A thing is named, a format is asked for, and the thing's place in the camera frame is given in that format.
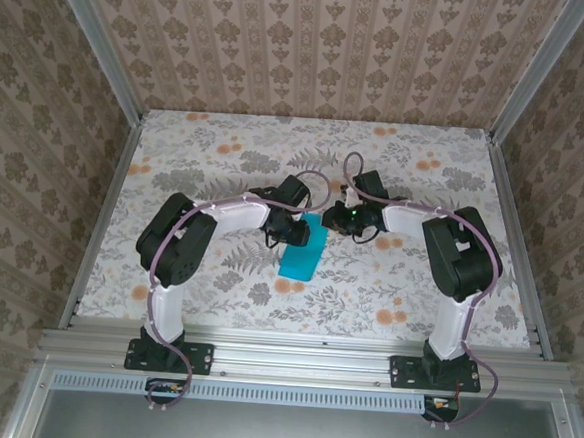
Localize teal cloth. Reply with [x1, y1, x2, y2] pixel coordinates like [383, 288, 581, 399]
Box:
[276, 212, 329, 283]

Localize grey metal panel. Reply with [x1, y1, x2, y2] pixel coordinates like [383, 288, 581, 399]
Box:
[3, 354, 584, 438]

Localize thin black right gripper cable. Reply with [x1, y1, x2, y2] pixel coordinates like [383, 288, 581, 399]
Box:
[350, 224, 382, 246]

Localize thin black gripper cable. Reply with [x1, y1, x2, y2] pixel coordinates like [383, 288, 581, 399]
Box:
[263, 228, 286, 253]
[350, 224, 382, 246]

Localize thin black left gripper cable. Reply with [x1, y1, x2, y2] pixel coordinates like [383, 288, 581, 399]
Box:
[263, 228, 286, 253]

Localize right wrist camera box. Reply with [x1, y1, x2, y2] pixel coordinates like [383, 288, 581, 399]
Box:
[339, 183, 362, 208]

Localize aluminium cross rail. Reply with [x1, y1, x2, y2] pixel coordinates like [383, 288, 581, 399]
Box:
[35, 313, 577, 401]

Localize aluminium table side rail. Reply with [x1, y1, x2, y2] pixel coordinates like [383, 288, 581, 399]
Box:
[471, 134, 570, 363]
[57, 110, 146, 334]

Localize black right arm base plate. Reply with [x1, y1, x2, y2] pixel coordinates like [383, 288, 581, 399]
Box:
[388, 354, 484, 395]

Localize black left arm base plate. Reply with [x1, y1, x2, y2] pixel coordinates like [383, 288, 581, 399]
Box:
[124, 336, 215, 376]

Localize grey slotted cable duct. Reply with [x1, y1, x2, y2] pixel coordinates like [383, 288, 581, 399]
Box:
[52, 368, 427, 416]

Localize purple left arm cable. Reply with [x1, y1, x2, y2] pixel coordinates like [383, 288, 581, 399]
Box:
[138, 159, 334, 425]

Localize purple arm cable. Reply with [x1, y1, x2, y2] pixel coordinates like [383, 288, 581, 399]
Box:
[325, 151, 515, 435]
[138, 159, 334, 425]

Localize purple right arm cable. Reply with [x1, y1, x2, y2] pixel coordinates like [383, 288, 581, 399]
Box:
[325, 151, 515, 435]

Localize aluminium frame post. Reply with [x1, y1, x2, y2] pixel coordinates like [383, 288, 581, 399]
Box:
[488, 0, 584, 153]
[36, 0, 152, 128]

